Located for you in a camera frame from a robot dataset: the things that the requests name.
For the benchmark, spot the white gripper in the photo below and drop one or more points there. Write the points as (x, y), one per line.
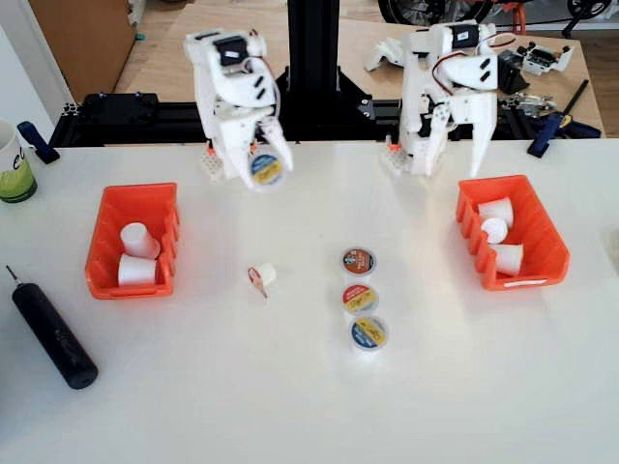
(465, 107)
(235, 136)

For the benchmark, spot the blue lid coffee pod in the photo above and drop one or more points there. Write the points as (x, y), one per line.
(369, 332)
(138, 239)
(266, 169)
(135, 271)

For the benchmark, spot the red lid coffee pod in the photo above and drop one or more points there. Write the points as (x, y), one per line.
(493, 229)
(359, 297)
(509, 258)
(495, 209)

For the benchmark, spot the coffee pod with peeled lid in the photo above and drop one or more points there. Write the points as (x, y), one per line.
(265, 276)

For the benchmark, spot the brown lid coffee pod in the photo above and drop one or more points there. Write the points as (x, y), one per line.
(359, 261)

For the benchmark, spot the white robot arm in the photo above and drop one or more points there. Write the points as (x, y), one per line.
(203, 87)
(413, 72)

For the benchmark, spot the black printed plastic part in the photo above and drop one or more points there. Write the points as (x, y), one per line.
(512, 77)

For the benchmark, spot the metal hand tools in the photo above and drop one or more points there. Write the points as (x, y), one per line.
(532, 104)

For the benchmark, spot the blue black bar clamp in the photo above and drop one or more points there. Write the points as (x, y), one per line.
(544, 133)

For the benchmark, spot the white printed plastic part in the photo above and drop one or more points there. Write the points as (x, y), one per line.
(382, 53)

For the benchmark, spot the black bicycle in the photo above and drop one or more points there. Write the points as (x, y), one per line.
(411, 14)

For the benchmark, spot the orange stand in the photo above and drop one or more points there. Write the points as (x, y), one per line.
(520, 17)

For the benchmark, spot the orange plastic storage bin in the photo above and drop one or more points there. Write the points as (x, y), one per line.
(532, 270)
(106, 270)

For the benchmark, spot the white crumpled sheet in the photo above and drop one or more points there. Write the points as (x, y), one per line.
(135, 9)

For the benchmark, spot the brown wooden cabinet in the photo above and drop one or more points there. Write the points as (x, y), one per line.
(82, 43)

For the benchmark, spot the white and green mug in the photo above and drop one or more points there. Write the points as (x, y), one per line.
(14, 179)

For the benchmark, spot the black electric screwdriver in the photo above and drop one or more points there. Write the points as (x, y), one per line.
(53, 333)

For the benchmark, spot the black aluminium frame rail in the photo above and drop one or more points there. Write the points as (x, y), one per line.
(169, 121)

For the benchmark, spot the black aluminium frame post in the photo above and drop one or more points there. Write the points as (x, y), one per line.
(326, 29)

